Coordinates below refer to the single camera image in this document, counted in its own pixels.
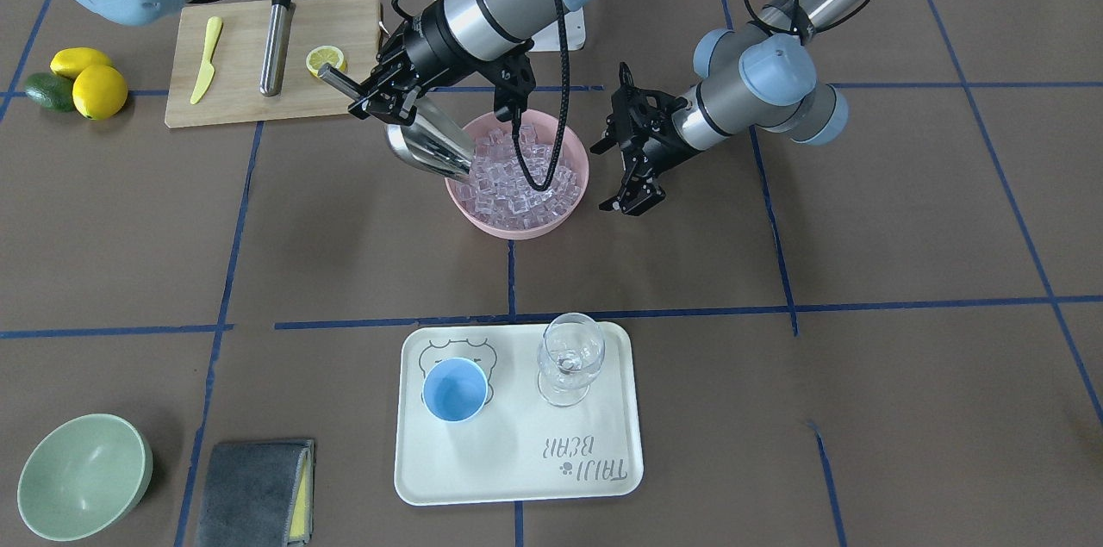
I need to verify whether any yellow plastic knife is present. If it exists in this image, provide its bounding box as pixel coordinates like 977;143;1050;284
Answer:
190;17;224;106

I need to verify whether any clear ice cubes pile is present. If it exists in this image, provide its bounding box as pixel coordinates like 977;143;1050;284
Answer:
449;124;583;232

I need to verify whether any clear wine glass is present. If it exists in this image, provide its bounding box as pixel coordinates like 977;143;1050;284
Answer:
537;313;607;408

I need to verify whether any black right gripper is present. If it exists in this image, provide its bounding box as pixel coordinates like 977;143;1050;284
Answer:
349;22;449;126

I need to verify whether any stainless steel cylinder tool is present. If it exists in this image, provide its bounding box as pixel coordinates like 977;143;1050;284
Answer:
259;0;293;98

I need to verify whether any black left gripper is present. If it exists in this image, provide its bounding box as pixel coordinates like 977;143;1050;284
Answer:
589;63;700;216

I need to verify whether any light blue cup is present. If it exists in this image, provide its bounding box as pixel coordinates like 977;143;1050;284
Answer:
421;356;491;423

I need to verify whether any bamboo cutting board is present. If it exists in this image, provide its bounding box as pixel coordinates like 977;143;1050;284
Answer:
165;0;382;128

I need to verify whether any green bowl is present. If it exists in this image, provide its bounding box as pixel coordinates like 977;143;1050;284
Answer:
17;412;153;541

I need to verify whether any lemon half slice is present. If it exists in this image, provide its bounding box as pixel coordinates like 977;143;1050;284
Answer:
306;45;347;79

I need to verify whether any green lime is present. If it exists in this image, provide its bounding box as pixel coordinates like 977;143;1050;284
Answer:
24;72;76;114

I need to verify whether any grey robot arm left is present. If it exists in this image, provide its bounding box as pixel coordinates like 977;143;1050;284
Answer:
591;0;870;216

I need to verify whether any grey folded cloth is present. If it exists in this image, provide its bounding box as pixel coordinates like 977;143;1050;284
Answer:
194;438;315;546

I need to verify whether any whole yellow lemon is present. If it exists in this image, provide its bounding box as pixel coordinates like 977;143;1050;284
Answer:
72;65;129;121

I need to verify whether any cream bear serving tray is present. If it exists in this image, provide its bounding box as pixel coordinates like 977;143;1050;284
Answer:
394;320;645;507

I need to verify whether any stainless steel ice scoop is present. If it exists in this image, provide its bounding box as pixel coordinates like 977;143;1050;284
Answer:
319;64;474;183

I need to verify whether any pink bowl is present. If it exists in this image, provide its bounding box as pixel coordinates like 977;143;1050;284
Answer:
446;110;589;240

